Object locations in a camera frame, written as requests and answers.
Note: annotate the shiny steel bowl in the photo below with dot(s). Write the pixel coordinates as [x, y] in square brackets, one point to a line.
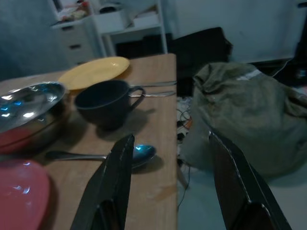
[31, 107]

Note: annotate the pink plate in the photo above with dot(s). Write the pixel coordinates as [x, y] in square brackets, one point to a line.
[21, 196]

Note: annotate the white shelf unit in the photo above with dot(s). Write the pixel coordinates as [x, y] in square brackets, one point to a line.
[148, 30]

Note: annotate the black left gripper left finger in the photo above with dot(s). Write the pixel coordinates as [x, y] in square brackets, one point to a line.
[108, 191]

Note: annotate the white storage box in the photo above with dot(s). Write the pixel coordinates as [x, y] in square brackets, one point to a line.
[110, 21]

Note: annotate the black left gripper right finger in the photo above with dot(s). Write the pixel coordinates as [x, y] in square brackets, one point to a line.
[239, 191]

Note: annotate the white drawer unit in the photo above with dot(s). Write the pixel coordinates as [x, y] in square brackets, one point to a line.
[76, 40]

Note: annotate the yellow plate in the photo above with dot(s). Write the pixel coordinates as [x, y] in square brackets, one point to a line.
[96, 72]

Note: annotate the olive green bean bag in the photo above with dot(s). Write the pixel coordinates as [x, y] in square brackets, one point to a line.
[244, 115]

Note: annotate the silver metal spoon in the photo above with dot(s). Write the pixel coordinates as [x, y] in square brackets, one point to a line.
[144, 151]

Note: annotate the dark ceramic cup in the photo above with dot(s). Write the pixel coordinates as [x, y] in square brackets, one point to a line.
[103, 107]

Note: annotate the black bulky case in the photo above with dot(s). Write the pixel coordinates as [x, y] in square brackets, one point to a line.
[201, 48]

